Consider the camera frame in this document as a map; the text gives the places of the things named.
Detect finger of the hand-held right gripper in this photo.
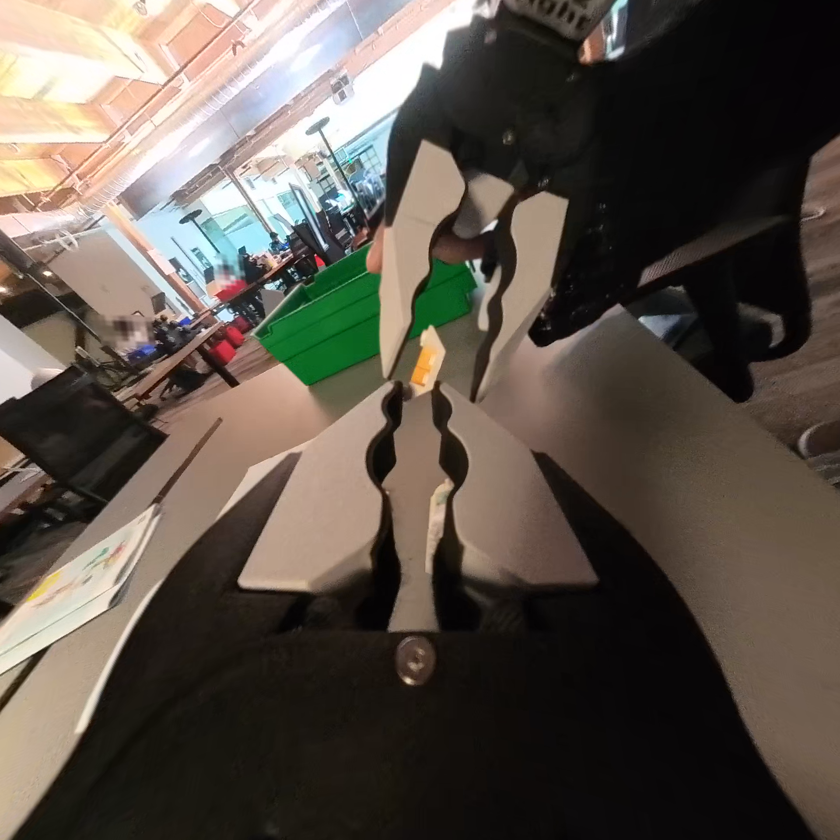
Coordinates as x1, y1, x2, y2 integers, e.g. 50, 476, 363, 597
378, 138, 469, 382
470, 192, 570, 403

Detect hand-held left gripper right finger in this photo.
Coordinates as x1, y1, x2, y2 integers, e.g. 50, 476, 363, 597
430, 382, 599, 626

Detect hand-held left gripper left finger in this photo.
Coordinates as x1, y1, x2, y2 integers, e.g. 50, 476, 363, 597
236, 381, 404, 629

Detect white and orange lego piece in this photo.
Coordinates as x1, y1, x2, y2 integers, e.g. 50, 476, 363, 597
407, 324, 447, 399

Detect person's right forearm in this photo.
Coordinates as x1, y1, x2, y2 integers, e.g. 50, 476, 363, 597
528, 0, 840, 349

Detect white lego model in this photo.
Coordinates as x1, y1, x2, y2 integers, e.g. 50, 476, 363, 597
424, 478, 455, 577

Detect open lego instruction booklet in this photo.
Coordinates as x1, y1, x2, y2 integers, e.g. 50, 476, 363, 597
74, 446, 299, 735

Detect closed lego instruction booklet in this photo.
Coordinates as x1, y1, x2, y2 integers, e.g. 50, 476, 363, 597
0, 577, 132, 677
0, 504, 163, 647

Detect person's right hand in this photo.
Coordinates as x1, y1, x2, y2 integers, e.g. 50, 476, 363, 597
365, 223, 491, 275

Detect stacked green plastic bins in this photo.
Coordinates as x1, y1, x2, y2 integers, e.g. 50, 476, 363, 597
253, 241, 478, 388

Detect black floor lamp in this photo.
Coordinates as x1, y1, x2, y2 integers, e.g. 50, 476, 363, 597
305, 117, 350, 173
178, 210, 225, 256

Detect wooden table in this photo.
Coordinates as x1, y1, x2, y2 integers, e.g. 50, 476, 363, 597
121, 322, 240, 403

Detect black mesh chair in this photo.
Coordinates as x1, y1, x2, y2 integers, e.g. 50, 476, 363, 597
640, 213, 816, 403
0, 364, 169, 526

